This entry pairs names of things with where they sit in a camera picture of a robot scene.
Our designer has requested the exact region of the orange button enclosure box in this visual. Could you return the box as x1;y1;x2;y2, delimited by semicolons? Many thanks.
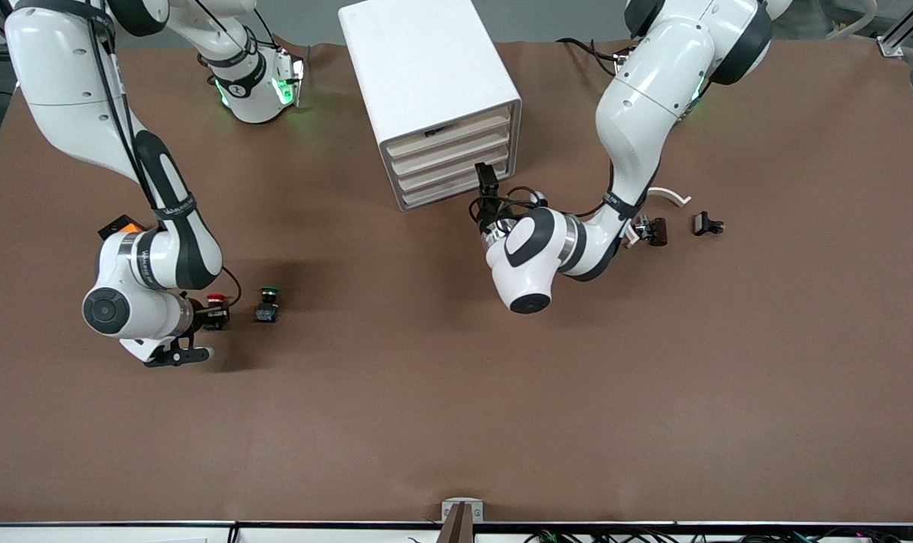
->
98;215;146;238

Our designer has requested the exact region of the white drawer cabinet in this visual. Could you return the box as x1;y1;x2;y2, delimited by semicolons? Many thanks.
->
338;0;523;212

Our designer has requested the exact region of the white curved plastic piece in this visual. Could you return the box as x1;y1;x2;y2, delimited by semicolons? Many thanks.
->
624;187;691;248

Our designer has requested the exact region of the brown table mat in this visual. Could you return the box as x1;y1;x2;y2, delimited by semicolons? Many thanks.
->
0;41;913;525

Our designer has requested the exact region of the green push button switch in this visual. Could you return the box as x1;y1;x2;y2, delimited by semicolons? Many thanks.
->
254;287;283;324

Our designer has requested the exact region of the black base cable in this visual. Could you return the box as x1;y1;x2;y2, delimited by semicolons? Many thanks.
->
556;36;631;76

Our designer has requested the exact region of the white table edge rail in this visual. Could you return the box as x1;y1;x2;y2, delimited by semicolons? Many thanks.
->
0;520;913;543

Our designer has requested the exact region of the small brown metal component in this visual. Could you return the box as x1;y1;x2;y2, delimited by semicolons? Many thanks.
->
632;216;669;247

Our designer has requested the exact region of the grey metal bracket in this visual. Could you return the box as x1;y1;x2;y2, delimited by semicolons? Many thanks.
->
441;498;484;523

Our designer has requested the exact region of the camera mast profile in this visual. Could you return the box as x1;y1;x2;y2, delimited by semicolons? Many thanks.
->
435;504;475;543

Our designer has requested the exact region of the white plastic drawer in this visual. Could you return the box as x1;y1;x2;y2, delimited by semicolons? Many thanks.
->
390;125;514;177
395;142;515;194
399;158;516;210
386;109;513;159

